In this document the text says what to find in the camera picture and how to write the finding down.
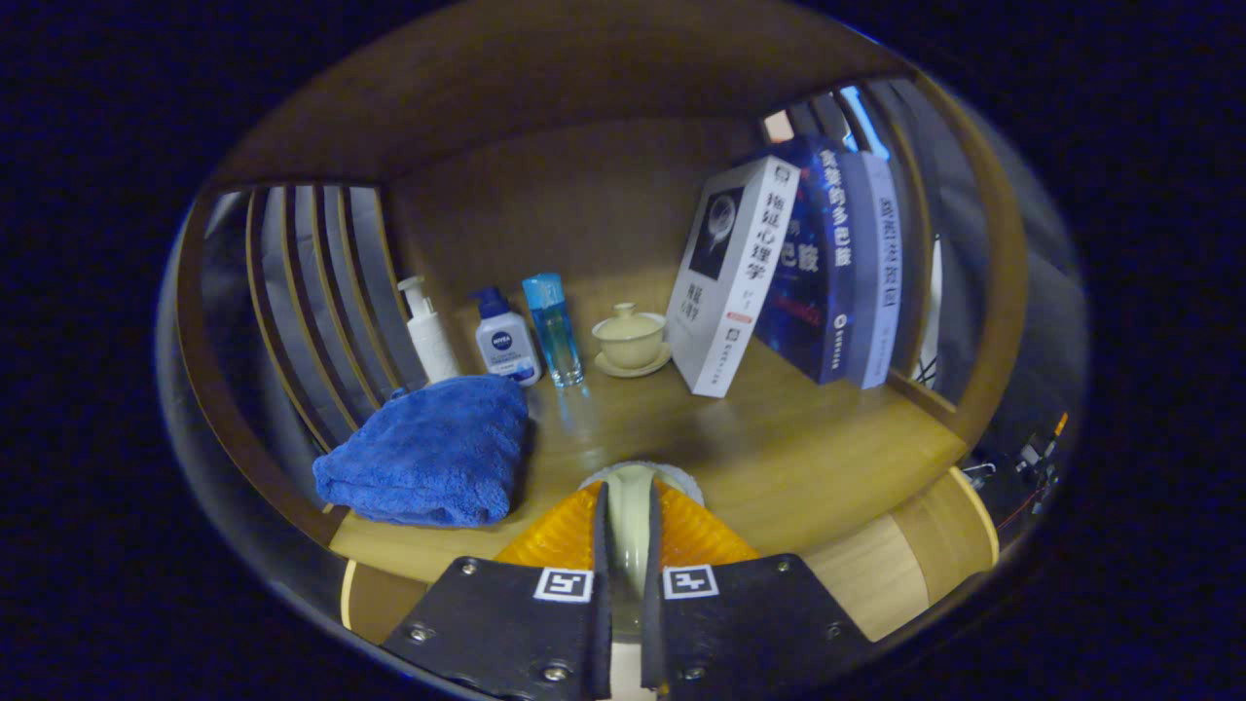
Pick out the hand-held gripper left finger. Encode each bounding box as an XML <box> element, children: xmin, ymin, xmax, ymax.
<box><xmin>382</xmin><ymin>480</ymin><xmax>614</xmax><ymax>700</ymax></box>

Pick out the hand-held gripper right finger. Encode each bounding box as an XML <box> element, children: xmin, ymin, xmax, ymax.
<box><xmin>640</xmin><ymin>480</ymin><xmax>872</xmax><ymax>694</ymax></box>

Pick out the cream sponge with white pad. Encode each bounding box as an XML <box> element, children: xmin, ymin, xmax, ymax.
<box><xmin>579</xmin><ymin>461</ymin><xmax>707</xmax><ymax>639</ymax></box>

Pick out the wooden countertop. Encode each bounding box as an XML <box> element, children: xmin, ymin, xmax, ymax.
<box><xmin>329</xmin><ymin>282</ymin><xmax>970</xmax><ymax>585</ymax></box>

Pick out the wooden cabinet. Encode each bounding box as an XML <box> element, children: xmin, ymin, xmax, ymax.
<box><xmin>175</xmin><ymin>5</ymin><xmax>1031</xmax><ymax>648</ymax></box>

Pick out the blue folded towel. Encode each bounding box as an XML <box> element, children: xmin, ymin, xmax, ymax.
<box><xmin>311</xmin><ymin>375</ymin><xmax>531</xmax><ymax>529</ymax></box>

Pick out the cream lidded teacup with saucer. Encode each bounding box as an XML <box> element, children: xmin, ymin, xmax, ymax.
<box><xmin>592</xmin><ymin>302</ymin><xmax>674</xmax><ymax>379</ymax></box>

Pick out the white bottle with blue cap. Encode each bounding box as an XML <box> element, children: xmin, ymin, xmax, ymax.
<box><xmin>471</xmin><ymin>286</ymin><xmax>543</xmax><ymax>387</ymax></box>

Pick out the clear blue bottle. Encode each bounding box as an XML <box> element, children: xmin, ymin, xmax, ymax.
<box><xmin>522</xmin><ymin>273</ymin><xmax>586</xmax><ymax>389</ymax></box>

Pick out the white pump bottle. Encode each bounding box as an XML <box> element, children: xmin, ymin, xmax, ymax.
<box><xmin>397</xmin><ymin>276</ymin><xmax>460</xmax><ymax>386</ymax></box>

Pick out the white book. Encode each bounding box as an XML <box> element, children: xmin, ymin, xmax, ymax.
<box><xmin>665</xmin><ymin>156</ymin><xmax>801</xmax><ymax>398</ymax></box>

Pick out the dark blue book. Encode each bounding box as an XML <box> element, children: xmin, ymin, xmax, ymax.
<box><xmin>754</xmin><ymin>134</ymin><xmax>858</xmax><ymax>386</ymax></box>

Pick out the black and orange device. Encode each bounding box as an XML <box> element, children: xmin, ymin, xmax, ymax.
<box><xmin>1012</xmin><ymin>412</ymin><xmax>1070</xmax><ymax>488</ymax></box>

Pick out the pale blue book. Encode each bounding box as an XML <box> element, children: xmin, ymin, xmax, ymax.
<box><xmin>842</xmin><ymin>151</ymin><xmax>904</xmax><ymax>390</ymax></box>

